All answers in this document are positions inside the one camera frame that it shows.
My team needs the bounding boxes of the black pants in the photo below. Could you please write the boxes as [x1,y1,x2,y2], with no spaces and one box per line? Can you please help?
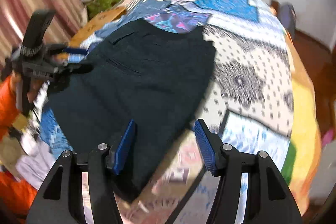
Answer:
[48,19,215,202]

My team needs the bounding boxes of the folded blue denim garment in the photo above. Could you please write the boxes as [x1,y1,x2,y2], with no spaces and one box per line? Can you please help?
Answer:
[94,0,171,39]

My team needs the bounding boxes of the lilac cloth pile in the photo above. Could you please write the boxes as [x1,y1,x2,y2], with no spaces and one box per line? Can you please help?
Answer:
[15,139,56,190]

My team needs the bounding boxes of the dark blue bag by wall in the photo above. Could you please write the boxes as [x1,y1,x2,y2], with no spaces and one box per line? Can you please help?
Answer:
[277,2,297,39]

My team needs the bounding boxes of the yellow orange fleece blanket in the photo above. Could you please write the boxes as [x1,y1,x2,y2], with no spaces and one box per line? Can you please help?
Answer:
[281,34,322,215]

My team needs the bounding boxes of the green patterned storage box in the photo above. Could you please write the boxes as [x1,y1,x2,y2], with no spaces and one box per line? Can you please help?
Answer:
[86,0,121,19]

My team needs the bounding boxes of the person's left hand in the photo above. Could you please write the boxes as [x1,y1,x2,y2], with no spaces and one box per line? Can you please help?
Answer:
[10,71,43,103]

